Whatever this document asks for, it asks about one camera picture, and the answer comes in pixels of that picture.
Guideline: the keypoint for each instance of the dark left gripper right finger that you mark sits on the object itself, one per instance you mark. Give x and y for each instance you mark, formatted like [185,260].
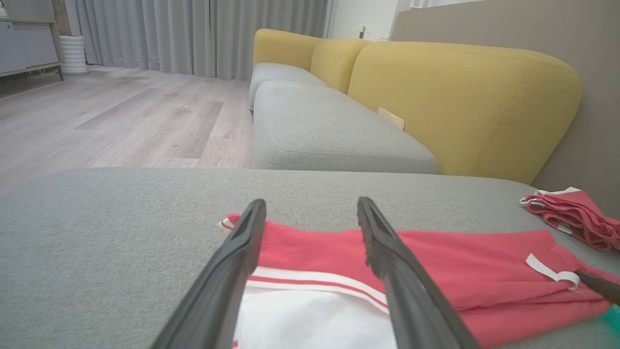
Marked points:
[416,310]

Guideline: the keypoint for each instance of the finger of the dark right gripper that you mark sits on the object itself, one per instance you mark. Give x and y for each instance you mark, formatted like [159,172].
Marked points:
[605,288]

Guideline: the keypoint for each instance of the yellow sofa backrest cushion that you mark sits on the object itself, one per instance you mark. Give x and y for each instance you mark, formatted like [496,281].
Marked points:
[334,63]
[460,97]
[281,46]

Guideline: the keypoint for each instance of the grey cabinet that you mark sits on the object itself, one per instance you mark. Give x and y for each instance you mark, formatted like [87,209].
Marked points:
[24,46]

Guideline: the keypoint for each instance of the red shorts with white trim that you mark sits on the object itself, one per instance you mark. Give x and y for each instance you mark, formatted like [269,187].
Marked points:
[576,213]

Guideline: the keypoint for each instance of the red basketball jersey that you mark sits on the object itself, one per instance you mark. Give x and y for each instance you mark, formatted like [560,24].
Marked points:
[460,257]

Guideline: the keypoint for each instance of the beige sofa tag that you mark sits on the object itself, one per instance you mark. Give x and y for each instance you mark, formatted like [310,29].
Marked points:
[391,118]

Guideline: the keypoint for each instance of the grey curtain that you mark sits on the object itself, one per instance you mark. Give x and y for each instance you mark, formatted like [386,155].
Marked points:
[193,34]

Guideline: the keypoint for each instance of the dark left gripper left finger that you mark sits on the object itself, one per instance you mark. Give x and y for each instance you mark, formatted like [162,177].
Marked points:
[213,310]

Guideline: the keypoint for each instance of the white ribbed cylinder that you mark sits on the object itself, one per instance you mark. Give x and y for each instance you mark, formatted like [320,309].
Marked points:
[73,55]

